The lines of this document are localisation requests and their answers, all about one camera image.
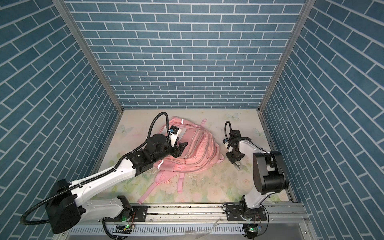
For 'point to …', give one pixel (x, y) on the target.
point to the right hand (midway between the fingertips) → (234, 156)
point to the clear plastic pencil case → (237, 164)
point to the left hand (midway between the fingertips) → (184, 141)
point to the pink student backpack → (201, 153)
